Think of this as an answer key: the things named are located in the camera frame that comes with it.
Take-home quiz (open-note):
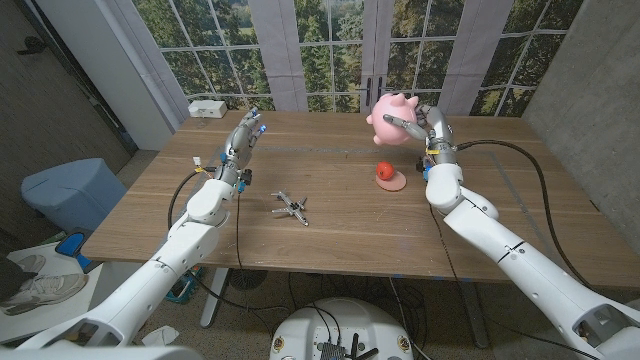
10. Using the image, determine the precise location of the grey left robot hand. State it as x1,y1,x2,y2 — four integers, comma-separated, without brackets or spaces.
218,107,268,188

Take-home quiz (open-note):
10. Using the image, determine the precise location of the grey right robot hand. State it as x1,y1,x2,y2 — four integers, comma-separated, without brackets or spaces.
382,104,460,168

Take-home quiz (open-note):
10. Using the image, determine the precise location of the pink plastic piggy bank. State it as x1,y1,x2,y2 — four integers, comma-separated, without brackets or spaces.
365,92,420,147

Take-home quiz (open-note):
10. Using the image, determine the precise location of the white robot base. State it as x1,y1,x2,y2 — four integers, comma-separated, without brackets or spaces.
269,297,415,360

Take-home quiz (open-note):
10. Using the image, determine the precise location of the grey toy airplane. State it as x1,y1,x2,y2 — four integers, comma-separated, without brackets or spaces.
271,191,310,228

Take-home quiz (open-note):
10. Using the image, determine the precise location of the white power box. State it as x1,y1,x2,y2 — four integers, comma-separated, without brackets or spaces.
187,99,228,120

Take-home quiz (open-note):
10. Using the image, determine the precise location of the pink round coaster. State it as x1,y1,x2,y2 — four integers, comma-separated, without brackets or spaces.
375,170,408,193

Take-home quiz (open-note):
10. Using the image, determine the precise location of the printed window backdrop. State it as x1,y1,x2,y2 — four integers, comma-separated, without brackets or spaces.
107,0,586,119

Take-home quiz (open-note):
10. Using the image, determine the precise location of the white table leg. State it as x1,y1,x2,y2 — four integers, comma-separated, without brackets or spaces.
200,267,230,330

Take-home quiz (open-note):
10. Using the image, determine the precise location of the blue-grey bin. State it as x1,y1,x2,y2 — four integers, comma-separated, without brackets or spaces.
20,157,129,235

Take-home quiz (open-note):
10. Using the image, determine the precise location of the grey table leg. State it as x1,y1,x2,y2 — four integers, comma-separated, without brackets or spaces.
459,279,491,350

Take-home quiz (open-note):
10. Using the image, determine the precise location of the crumpled white paper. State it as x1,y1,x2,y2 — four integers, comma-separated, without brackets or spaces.
141,325,180,348

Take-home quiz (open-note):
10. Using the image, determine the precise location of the grey sneaker with white sole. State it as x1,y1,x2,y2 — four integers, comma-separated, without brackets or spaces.
0,272,90,317
9,254,47,275

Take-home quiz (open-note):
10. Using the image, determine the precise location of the white floor board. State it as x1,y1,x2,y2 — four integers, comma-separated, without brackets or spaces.
0,242,144,341

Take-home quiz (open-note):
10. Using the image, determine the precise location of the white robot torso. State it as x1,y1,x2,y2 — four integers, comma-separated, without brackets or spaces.
0,344,204,360

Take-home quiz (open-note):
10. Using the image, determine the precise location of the dark trouser leg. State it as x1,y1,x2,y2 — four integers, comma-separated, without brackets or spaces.
0,259,24,304

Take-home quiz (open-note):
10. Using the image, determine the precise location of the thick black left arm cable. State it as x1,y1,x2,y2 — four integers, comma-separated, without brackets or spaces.
167,168,219,231

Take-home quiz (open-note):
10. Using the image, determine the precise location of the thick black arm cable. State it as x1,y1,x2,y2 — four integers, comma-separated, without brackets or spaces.
167,168,219,231
454,139,599,292

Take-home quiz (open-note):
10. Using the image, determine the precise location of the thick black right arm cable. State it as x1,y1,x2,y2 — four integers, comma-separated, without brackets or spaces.
454,139,599,292

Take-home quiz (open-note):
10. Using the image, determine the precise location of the black door handle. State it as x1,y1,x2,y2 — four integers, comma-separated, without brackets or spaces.
17,35,49,56

